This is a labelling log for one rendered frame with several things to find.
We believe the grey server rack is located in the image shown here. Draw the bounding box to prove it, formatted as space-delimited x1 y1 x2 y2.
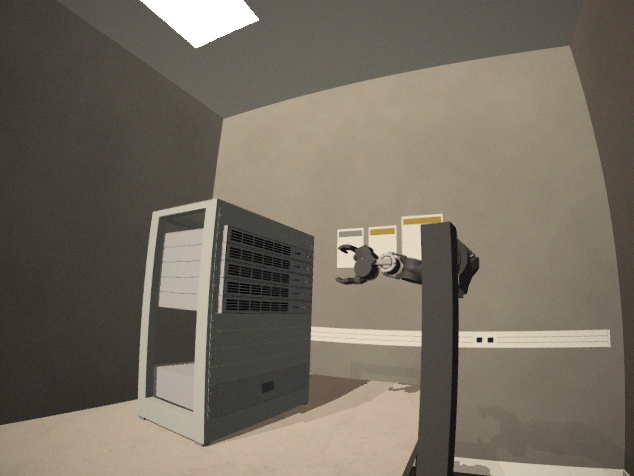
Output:
138 198 314 447

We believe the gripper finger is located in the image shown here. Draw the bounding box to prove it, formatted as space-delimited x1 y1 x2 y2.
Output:
335 275 367 284
338 244 357 254

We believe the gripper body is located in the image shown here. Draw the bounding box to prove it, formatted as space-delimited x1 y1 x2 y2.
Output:
353 245 392 280

